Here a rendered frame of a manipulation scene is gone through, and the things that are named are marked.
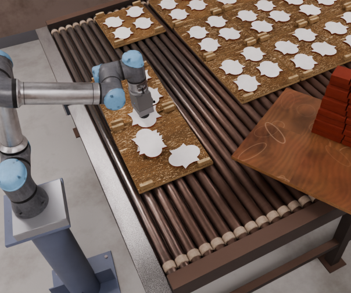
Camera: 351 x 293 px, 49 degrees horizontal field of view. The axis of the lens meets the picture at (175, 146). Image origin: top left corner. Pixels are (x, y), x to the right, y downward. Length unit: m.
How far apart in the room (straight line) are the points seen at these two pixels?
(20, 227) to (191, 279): 0.74
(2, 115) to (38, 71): 2.66
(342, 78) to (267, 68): 0.70
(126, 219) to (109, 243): 1.05
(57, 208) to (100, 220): 1.05
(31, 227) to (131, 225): 0.41
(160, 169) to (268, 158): 0.46
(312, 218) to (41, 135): 2.47
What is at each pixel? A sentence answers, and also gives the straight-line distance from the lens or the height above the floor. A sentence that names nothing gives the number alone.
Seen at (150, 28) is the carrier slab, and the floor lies 0.94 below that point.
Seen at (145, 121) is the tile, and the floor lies 1.13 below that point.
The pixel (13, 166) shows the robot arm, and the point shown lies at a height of 1.15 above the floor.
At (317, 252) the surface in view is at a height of 0.27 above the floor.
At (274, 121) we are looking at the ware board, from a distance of 1.74.
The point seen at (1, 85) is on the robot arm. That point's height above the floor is 1.53.
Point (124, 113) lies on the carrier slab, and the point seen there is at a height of 0.94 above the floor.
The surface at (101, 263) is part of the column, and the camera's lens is 2.57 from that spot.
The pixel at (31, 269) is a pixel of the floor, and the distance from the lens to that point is 2.73.
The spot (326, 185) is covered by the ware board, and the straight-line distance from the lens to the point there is 1.55.
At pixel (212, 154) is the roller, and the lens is 1.75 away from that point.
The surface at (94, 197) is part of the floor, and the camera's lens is 2.87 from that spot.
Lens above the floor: 2.25
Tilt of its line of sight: 48 degrees down
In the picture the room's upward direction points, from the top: 8 degrees counter-clockwise
